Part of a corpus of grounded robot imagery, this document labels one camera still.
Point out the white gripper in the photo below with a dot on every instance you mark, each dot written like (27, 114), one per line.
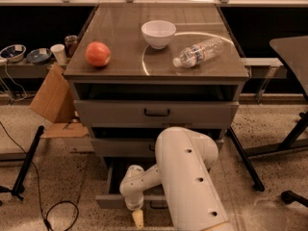
(134, 205)

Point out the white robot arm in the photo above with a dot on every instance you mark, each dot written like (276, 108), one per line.
(183, 158)

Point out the grey middle drawer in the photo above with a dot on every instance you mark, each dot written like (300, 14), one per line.
(145, 148)

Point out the grey top drawer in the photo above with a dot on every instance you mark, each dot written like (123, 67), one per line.
(155, 114)

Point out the grey drawer cabinet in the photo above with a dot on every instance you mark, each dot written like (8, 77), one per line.
(138, 72)

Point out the black right stand leg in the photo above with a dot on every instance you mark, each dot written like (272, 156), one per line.
(258, 185)

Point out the black stand leg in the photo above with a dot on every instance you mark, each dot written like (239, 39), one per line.
(258, 185)
(26, 158)

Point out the black left stand leg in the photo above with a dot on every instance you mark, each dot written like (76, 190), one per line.
(26, 158)

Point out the brown cardboard box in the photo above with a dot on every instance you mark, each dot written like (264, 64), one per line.
(54, 102)

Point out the black caster foot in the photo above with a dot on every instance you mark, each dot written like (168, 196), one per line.
(289, 197)

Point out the red apple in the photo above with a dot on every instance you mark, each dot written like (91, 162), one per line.
(97, 54)

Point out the clear plastic water bottle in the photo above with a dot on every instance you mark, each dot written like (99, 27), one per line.
(199, 53)

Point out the white paper cup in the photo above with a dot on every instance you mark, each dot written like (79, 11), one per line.
(58, 51)

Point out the dark glass jar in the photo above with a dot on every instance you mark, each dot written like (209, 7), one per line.
(71, 43)

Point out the blue bowl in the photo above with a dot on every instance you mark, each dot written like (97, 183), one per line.
(39, 56)

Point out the white rimmed bowl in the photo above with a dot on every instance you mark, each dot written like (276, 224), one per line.
(13, 53)

